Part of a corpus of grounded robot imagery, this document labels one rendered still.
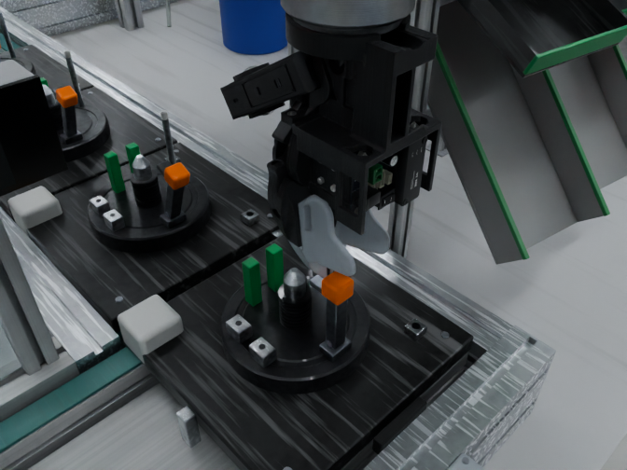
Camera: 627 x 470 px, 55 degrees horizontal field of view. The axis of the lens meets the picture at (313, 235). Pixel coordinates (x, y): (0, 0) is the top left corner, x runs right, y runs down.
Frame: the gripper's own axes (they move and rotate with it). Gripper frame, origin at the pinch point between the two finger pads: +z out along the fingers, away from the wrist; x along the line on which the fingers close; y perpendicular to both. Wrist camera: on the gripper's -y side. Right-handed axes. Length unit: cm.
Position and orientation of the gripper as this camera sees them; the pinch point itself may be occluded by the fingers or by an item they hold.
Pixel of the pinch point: (319, 257)
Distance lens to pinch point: 47.9
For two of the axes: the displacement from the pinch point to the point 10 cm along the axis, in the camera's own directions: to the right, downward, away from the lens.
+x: 7.2, -4.4, 5.3
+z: 0.0, 7.7, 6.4
